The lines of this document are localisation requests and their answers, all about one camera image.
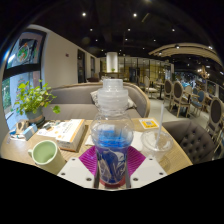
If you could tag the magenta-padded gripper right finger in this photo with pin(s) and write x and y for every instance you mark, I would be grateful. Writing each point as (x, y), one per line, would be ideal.
(145, 170)

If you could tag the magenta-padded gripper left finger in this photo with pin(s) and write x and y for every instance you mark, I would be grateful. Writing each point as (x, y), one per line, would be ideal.
(78, 170)

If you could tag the clear bottle with blue label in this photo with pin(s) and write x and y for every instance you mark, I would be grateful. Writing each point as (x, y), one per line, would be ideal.
(111, 146)

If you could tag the clear plastic cup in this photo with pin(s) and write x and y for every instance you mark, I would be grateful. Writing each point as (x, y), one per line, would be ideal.
(156, 146)

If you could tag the flat round red coaster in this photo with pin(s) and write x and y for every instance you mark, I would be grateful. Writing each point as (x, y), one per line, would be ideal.
(113, 183)

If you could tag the pale green mug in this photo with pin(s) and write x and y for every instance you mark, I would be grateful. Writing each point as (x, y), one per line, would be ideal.
(46, 156)

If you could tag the white box with orange print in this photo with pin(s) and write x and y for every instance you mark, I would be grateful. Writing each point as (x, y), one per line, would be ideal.
(71, 135)

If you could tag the yellow square card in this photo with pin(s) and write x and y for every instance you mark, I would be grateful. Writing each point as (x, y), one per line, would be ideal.
(148, 123)

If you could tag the white drinking straw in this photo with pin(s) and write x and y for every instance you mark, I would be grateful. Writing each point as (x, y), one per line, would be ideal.
(160, 123)

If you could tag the white printed menu sheet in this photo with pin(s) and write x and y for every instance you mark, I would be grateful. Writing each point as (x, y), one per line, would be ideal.
(50, 128)

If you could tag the dark tufted armchair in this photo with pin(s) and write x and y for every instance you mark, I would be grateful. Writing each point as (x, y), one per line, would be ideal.
(190, 140)

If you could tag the small light blue box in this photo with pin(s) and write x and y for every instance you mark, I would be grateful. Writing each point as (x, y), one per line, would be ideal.
(29, 132)

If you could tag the grey curved sofa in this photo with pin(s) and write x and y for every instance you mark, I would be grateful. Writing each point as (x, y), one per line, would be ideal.
(73, 100)

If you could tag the group of dining chairs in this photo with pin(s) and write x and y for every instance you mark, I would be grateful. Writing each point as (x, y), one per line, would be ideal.
(178, 91)

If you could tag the green potted plant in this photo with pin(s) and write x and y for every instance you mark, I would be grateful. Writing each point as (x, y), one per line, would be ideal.
(31, 98)

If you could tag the decorated window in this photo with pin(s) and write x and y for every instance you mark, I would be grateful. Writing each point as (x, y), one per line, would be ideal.
(23, 53)

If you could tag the ceiling spot lights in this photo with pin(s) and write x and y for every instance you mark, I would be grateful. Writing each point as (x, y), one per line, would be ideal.
(84, 14)

